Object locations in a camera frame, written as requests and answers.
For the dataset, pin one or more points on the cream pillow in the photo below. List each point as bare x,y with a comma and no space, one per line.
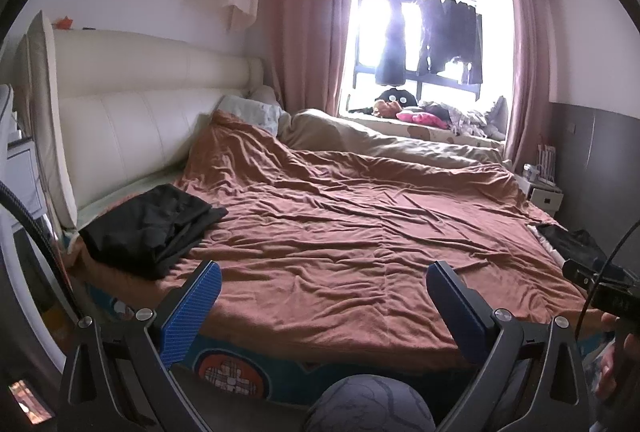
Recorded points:
265,96

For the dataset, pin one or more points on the small cup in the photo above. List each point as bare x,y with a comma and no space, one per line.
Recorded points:
530,171

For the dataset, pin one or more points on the white side shelf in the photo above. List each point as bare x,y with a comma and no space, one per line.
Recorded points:
20,162

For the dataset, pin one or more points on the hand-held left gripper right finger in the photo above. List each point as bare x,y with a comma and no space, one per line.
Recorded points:
457,312

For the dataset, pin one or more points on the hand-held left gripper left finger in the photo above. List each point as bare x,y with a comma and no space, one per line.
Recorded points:
192,312

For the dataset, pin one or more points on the wall switch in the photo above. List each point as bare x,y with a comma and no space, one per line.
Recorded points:
571,128

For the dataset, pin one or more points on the brown blanket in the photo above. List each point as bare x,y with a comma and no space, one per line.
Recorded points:
350,237

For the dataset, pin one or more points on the cream padded headboard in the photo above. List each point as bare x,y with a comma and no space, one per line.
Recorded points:
140,122

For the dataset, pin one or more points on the white bedside cabinet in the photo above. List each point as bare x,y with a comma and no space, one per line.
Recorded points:
542,197

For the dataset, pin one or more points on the black plush toy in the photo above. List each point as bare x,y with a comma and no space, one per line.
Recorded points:
397,96

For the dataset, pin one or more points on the pink curtain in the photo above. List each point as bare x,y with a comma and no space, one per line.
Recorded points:
305,27
525,72

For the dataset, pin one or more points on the blue cartoon bed sheet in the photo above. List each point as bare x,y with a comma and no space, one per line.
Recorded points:
280,372

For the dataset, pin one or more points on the wide dark hanging garment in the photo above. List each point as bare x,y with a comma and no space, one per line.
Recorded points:
450,37

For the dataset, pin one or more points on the dark folded garment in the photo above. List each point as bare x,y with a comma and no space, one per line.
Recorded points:
575,242

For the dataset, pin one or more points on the small orange toy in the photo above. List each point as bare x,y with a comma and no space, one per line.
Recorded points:
65,20

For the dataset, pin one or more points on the long dark hanging garment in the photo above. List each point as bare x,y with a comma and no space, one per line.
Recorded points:
391,42

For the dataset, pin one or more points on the pink plush cushion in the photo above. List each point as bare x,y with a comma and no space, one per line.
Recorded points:
422,118

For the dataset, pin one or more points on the brown plush toy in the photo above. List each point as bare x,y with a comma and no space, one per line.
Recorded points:
386,109

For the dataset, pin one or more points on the beige duvet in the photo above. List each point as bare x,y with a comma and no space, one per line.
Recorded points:
390,142

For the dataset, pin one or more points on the pale printed pillow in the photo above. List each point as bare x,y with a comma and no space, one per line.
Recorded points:
255,114

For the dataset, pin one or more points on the person's right hand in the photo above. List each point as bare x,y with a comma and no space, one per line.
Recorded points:
607,372

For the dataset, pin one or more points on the black shirt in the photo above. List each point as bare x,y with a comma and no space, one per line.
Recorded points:
150,227

